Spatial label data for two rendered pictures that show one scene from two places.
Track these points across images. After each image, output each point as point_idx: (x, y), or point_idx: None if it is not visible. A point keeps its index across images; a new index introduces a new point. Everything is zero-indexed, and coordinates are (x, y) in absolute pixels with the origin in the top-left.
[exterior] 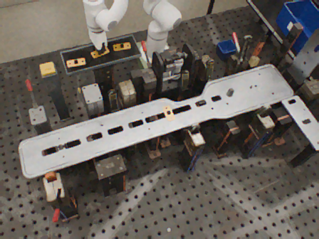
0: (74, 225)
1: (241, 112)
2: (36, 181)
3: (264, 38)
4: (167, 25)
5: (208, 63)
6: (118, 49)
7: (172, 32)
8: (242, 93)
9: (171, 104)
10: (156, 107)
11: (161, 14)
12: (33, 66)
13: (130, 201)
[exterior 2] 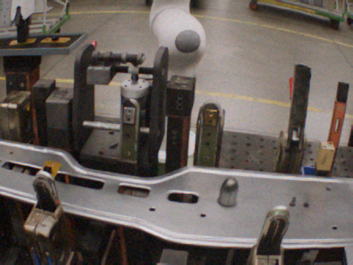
0: None
1: (223, 243)
2: None
3: (343, 90)
4: (165, 39)
5: (202, 107)
6: (46, 41)
7: (239, 143)
8: (261, 209)
9: (68, 166)
10: (39, 156)
11: (161, 21)
12: None
13: None
